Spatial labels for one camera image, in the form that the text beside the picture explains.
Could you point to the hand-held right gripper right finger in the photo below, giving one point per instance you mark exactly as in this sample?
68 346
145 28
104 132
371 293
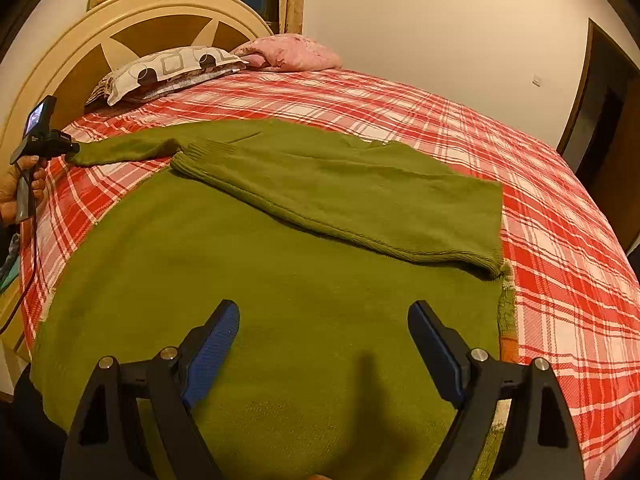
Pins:
440 350

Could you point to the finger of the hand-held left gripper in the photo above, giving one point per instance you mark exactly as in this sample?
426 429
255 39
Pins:
70 146

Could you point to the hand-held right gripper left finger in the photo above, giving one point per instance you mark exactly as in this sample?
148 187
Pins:
215 350

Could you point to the green knit sweater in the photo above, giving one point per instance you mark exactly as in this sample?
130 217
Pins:
280 280

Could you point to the person's left hand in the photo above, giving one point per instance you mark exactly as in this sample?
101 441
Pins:
10 190

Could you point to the grey floral pillow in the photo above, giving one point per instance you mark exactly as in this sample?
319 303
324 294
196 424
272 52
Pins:
165 91

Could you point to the white patterned pillow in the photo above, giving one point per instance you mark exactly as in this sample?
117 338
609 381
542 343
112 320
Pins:
170 65

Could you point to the cream wooden headboard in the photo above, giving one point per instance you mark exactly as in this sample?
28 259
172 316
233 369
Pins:
150 30

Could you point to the red plaid bed sheet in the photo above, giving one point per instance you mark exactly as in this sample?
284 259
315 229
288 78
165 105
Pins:
550 260

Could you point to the pink blanket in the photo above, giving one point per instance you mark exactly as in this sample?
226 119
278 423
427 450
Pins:
290 52

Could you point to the dark wooden door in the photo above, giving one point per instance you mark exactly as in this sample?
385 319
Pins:
610 110

